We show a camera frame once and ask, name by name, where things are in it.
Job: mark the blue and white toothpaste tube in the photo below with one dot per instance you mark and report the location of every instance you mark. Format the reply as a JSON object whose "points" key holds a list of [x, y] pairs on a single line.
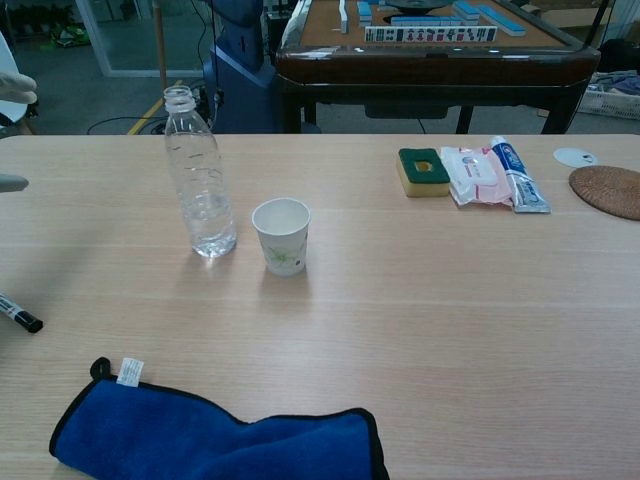
{"points": [[522, 185]]}

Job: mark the brown woven round coaster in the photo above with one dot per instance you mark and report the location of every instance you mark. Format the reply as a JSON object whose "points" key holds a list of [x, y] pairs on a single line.
{"points": [[607, 192]]}

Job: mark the white paper cup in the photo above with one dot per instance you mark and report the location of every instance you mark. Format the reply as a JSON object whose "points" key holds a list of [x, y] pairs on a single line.
{"points": [[282, 235]]}

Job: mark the wooden pole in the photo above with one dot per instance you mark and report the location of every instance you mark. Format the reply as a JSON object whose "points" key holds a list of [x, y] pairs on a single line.
{"points": [[161, 45]]}

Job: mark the clear plastic bottle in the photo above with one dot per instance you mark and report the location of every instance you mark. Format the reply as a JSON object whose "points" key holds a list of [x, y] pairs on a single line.
{"points": [[200, 190]]}

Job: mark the green bag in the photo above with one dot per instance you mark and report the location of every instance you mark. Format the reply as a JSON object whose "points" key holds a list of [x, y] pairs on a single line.
{"points": [[67, 36]]}

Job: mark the blue backed mahjong tile row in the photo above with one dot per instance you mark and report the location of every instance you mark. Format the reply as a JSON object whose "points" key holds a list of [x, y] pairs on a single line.
{"points": [[365, 12], [430, 21], [502, 21]]}

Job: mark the white round table grommet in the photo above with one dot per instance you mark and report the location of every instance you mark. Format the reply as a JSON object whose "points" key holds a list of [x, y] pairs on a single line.
{"points": [[570, 156]]}

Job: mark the green and yellow sponge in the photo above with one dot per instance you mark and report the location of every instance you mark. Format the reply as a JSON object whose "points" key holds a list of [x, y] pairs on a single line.
{"points": [[422, 180]]}

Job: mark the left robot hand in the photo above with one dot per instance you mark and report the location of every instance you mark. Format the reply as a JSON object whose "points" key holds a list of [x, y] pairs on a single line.
{"points": [[17, 87]]}

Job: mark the pink wet wipes pack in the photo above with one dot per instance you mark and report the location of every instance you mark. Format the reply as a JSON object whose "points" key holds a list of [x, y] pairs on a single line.
{"points": [[477, 177]]}

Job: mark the dark wood mahjong table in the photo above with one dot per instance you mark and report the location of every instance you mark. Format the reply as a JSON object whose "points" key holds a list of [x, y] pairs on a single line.
{"points": [[430, 70]]}

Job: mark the black and white marker pen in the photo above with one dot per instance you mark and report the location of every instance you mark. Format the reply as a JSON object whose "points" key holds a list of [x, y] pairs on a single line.
{"points": [[17, 312]]}

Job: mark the white plastic basket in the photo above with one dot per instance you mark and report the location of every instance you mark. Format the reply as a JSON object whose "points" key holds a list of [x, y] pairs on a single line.
{"points": [[607, 102]]}

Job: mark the face-up mahjong tile row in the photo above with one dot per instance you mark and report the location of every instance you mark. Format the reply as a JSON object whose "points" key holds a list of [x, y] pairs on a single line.
{"points": [[430, 34]]}

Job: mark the blue cloth with black trim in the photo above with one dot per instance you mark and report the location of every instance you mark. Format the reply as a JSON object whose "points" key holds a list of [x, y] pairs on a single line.
{"points": [[200, 440]]}

